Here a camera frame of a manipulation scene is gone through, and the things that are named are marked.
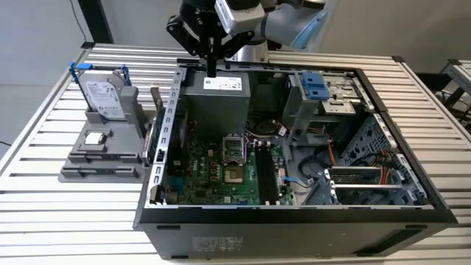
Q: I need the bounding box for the RAM stick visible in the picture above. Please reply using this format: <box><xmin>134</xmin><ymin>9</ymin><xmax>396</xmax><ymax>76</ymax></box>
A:
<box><xmin>82</xmin><ymin>154</ymin><xmax>124</xmax><ymax>161</ymax></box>
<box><xmin>77</xmin><ymin>167</ymin><xmax>124</xmax><ymax>175</ymax></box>

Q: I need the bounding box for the black looped cable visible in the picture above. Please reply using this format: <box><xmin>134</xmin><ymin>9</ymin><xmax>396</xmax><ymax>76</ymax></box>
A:
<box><xmin>296</xmin><ymin>154</ymin><xmax>327</xmax><ymax>189</ymax></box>

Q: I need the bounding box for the thin black wall cable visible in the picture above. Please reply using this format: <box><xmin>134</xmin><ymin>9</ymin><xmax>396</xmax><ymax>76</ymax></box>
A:
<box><xmin>69</xmin><ymin>0</ymin><xmax>89</xmax><ymax>43</ymax></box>

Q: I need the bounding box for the grey power supply unit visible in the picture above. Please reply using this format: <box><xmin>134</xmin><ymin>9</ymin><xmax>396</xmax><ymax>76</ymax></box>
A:
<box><xmin>179</xmin><ymin>70</ymin><xmax>252</xmax><ymax>140</ymax></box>

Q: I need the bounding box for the black upright post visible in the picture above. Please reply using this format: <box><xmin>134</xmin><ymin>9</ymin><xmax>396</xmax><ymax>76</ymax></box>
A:
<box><xmin>77</xmin><ymin>0</ymin><xmax>114</xmax><ymax>50</ymax></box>

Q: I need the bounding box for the black open PC case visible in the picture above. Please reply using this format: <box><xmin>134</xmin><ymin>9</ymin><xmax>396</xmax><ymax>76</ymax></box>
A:
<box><xmin>132</xmin><ymin>57</ymin><xmax>459</xmax><ymax>261</ymax></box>

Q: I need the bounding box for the thin orange wire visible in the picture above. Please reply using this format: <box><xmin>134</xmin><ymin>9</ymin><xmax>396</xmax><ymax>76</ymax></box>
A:
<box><xmin>325</xmin><ymin>139</ymin><xmax>336</xmax><ymax>168</ymax></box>

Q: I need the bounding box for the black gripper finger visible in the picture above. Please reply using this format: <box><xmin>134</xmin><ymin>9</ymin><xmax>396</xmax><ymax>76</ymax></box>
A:
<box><xmin>165</xmin><ymin>15</ymin><xmax>212</xmax><ymax>78</ymax></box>
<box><xmin>212</xmin><ymin>30</ymin><xmax>255</xmax><ymax>78</ymax></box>

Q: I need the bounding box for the metal CPU socket cover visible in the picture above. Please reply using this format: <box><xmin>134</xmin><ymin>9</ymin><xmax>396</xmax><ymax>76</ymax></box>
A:
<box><xmin>221</xmin><ymin>133</ymin><xmax>247</xmax><ymax>166</ymax></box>

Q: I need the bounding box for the grey parts rack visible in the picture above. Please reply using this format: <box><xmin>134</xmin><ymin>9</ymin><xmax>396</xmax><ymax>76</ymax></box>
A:
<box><xmin>57</xmin><ymin>86</ymin><xmax>157</xmax><ymax>185</ymax></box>

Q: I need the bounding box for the silver hard disk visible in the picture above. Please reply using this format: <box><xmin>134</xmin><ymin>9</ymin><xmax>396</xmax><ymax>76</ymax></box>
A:
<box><xmin>77</xmin><ymin>70</ymin><xmax>125</xmax><ymax>121</ymax></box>

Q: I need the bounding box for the graphics card with bracket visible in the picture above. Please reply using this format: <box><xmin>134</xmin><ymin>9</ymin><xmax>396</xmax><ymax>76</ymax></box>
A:
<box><xmin>144</xmin><ymin>86</ymin><xmax>167</xmax><ymax>168</ymax></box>

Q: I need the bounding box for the grey metal drive cage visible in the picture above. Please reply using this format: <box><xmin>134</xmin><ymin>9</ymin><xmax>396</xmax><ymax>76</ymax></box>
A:
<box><xmin>283</xmin><ymin>68</ymin><xmax>365</xmax><ymax>146</ymax></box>

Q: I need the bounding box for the red yellow wire bundle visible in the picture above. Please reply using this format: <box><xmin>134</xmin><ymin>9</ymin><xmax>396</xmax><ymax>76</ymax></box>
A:
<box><xmin>376</xmin><ymin>150</ymin><xmax>391</xmax><ymax>186</ymax></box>

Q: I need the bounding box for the grey metal disk bay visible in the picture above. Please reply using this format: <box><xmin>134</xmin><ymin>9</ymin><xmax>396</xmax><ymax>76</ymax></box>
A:
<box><xmin>304</xmin><ymin>165</ymin><xmax>429</xmax><ymax>206</ymax></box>

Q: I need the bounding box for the round black fan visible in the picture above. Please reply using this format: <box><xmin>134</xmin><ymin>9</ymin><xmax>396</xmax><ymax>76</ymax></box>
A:
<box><xmin>253</xmin><ymin>118</ymin><xmax>280</xmax><ymax>135</ymax></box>

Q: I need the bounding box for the black case fan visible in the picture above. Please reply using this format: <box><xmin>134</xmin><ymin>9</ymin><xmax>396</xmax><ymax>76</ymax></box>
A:
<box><xmin>172</xmin><ymin>109</ymin><xmax>195</xmax><ymax>173</ymax></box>

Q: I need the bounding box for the blue disk carrier frame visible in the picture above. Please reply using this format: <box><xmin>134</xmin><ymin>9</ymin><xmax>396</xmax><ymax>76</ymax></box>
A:
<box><xmin>68</xmin><ymin>62</ymin><xmax>132</xmax><ymax>87</ymax></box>

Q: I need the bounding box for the green motherboard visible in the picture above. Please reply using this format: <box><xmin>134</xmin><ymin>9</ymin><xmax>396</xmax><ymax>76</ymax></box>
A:
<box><xmin>163</xmin><ymin>137</ymin><xmax>295</xmax><ymax>205</ymax></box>

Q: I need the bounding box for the CPU socket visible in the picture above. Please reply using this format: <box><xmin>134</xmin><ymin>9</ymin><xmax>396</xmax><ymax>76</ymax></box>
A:
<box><xmin>223</xmin><ymin>165</ymin><xmax>245</xmax><ymax>184</ymax></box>

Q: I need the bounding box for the blue disk carrier latch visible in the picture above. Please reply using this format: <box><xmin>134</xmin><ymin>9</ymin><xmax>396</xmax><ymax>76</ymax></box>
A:
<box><xmin>300</xmin><ymin>72</ymin><xmax>331</xmax><ymax>101</ymax></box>

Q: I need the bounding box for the silver CPU chip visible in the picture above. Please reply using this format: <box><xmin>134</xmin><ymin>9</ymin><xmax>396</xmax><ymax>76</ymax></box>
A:
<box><xmin>82</xmin><ymin>132</ymin><xmax>108</xmax><ymax>146</ymax></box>

